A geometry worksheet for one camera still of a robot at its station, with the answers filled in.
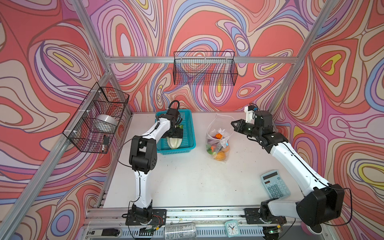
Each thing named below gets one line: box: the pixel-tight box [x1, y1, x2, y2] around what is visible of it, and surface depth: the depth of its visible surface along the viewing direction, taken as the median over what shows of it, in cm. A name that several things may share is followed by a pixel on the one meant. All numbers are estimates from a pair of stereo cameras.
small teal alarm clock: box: [225, 220, 241, 238], surface depth 70 cm
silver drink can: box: [164, 222, 197, 240], surface depth 67 cm
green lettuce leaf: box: [166, 136, 183, 149], surface depth 95 cm
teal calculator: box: [261, 170, 291, 199], surface depth 84 cm
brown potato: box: [215, 151, 226, 161], surface depth 91 cm
